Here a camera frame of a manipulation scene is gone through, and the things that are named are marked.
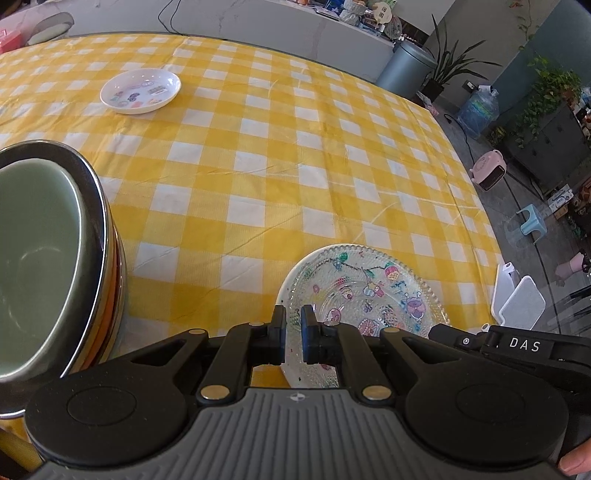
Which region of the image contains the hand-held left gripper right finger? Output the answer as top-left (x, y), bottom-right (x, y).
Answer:
top-left (300, 305), bottom-right (462, 402)

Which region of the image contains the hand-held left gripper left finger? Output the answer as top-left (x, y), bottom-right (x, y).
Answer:
top-left (124, 305), bottom-right (288, 402)

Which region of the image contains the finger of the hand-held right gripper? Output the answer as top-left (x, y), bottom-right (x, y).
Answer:
top-left (429, 323), bottom-right (492, 355)

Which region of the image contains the clear glass patterned plate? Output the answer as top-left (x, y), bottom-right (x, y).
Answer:
top-left (276, 244), bottom-right (451, 389)

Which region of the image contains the orange bowl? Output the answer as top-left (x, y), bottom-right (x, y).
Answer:
top-left (90, 231), bottom-right (128, 366)

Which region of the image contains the stack of large bowls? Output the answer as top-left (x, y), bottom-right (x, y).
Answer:
top-left (0, 141), bottom-right (117, 420)

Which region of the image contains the green bowl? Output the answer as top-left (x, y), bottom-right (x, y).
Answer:
top-left (0, 157), bottom-right (88, 384)

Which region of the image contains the person's right hand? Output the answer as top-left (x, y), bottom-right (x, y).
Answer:
top-left (558, 438), bottom-right (591, 477)

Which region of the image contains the small blue stool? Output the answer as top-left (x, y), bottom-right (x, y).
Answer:
top-left (516, 206), bottom-right (547, 243)

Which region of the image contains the yellow checked tablecloth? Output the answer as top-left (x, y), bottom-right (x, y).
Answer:
top-left (0, 31), bottom-right (504, 398)

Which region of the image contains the pink heater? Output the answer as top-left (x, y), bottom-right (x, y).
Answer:
top-left (469, 150), bottom-right (508, 191)

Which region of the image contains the grey-green cabinet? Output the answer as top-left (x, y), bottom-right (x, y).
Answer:
top-left (504, 99), bottom-right (591, 195)

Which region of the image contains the blue water bottle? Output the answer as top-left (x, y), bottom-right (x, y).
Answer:
top-left (457, 85), bottom-right (500, 139)

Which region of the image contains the green vine plant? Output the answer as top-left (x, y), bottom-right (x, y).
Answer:
top-left (510, 55), bottom-right (583, 148)

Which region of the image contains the potted plant in black pot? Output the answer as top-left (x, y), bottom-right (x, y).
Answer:
top-left (422, 14), bottom-right (502, 102)

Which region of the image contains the small white patterned plate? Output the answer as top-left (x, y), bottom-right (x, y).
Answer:
top-left (100, 69), bottom-right (182, 114)

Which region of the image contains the grey trash can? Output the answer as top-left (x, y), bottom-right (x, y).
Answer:
top-left (376, 41), bottom-right (435, 100)

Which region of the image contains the black floor cable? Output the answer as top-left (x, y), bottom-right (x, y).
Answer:
top-left (444, 113), bottom-right (481, 160)

